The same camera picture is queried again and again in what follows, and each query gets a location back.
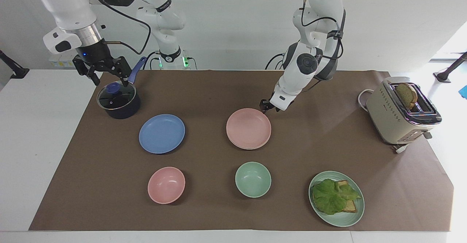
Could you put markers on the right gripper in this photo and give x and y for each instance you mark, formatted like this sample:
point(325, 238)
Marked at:
point(93, 51)

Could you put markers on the pink plate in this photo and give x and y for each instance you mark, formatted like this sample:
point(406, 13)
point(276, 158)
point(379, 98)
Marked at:
point(248, 128)

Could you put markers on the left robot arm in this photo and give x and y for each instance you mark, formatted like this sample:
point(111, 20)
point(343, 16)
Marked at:
point(303, 68)

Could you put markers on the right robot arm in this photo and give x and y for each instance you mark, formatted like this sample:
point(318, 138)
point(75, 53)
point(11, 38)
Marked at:
point(69, 6)

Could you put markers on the glass lid with blue knob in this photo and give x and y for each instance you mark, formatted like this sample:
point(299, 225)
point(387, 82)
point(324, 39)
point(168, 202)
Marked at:
point(116, 96)

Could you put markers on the dark blue pot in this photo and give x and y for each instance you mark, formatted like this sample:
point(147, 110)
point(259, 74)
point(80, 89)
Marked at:
point(124, 110)

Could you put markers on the blue plate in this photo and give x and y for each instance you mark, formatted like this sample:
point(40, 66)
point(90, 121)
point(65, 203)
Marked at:
point(162, 133)

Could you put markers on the black stand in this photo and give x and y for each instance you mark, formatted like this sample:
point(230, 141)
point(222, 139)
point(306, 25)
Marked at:
point(14, 70)
point(447, 73)

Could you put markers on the pink bowl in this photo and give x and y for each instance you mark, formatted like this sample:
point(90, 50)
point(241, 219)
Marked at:
point(166, 185)

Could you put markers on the green bowl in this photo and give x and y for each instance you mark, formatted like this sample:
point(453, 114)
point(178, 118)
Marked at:
point(253, 179)

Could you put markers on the green lettuce leaf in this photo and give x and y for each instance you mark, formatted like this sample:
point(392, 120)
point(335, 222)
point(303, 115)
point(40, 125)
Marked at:
point(330, 197)

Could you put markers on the green plate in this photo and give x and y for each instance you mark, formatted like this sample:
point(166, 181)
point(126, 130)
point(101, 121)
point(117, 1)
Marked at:
point(343, 219)

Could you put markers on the toast slice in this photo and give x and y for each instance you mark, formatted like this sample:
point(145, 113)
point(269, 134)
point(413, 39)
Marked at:
point(351, 206)
point(406, 94)

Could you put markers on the beige toaster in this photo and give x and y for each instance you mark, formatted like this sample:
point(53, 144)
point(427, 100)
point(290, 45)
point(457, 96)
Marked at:
point(386, 119)

